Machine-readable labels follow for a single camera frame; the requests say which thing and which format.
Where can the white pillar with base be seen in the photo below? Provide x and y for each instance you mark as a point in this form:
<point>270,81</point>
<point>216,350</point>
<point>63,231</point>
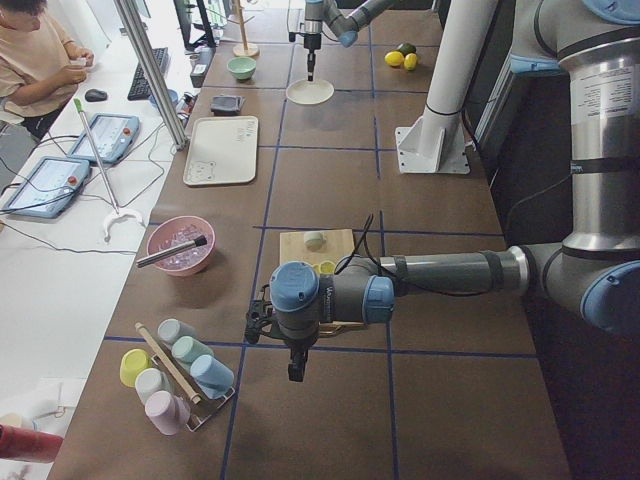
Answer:
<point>435,143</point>

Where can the person in beige shirt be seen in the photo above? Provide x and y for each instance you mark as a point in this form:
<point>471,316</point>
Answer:
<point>41,65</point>

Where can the red bottle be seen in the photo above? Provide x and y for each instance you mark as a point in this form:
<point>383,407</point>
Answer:
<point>22,444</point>

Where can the lemon slices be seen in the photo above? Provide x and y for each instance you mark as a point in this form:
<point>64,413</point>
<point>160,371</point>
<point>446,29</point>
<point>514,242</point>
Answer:
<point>325,267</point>

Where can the cream round plate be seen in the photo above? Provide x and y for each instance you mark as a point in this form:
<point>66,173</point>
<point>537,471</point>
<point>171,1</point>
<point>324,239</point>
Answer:
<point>306,93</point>

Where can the aluminium frame post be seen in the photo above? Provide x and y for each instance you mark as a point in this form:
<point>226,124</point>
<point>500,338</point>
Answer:
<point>142,47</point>

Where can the metal reach stick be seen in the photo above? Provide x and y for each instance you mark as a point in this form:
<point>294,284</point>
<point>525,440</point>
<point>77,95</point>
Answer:
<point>118,212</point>

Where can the wooden mug stand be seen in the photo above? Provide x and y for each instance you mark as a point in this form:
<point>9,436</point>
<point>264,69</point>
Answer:
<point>244,48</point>

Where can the cup rack with cups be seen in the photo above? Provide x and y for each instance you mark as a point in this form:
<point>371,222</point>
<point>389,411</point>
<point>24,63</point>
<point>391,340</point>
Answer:
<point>178,379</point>

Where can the cream rectangular tray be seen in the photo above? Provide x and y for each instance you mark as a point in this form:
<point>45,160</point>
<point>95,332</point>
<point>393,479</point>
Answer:
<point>222,151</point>

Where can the wooden cutting board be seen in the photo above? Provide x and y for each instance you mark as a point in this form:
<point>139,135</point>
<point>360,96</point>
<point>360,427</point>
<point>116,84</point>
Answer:
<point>322,249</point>

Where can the teach pendant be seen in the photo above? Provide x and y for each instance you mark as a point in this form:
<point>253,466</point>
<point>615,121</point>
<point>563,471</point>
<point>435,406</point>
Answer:
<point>113,134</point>
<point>49,189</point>

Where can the green avocado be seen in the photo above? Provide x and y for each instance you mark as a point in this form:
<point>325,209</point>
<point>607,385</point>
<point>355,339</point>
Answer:
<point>406,48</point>

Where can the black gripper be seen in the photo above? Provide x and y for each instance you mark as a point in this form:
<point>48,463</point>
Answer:
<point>312,41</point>
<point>297,347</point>

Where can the black computer mouse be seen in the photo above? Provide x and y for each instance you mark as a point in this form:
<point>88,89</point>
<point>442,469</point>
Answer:
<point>95,95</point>

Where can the far teach pendant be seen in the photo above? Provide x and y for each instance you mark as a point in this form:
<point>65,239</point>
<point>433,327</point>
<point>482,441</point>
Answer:
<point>113,134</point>

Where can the green bowl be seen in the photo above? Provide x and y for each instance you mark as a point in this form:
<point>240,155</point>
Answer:
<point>242,68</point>

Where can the yellow lemon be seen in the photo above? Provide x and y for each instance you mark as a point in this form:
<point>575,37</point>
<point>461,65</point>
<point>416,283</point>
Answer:
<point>410,62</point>
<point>394,59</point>

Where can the black box device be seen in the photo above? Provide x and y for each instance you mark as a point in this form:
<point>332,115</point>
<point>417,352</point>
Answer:
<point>200,62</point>

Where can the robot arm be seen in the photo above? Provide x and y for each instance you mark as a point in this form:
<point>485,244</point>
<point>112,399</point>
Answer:
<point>320,13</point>
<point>593,272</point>

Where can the near teach pendant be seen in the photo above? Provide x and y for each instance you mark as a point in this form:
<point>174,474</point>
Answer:
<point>49,189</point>

